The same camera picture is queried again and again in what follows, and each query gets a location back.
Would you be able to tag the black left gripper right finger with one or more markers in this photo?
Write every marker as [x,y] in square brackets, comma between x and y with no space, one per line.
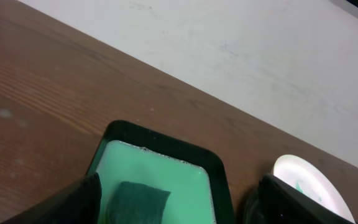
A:
[275,202]

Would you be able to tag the white plate with green stain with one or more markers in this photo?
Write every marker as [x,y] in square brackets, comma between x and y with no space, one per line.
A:
[307,179]

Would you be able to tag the dark green rectangular soap tray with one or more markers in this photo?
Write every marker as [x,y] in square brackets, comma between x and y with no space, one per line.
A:
[194,177]

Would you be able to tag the dark green scrubbing sponge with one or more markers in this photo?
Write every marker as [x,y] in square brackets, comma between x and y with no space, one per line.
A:
[134,203]

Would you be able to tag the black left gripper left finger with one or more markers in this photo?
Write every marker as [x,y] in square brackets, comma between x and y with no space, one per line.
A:
[78,203]

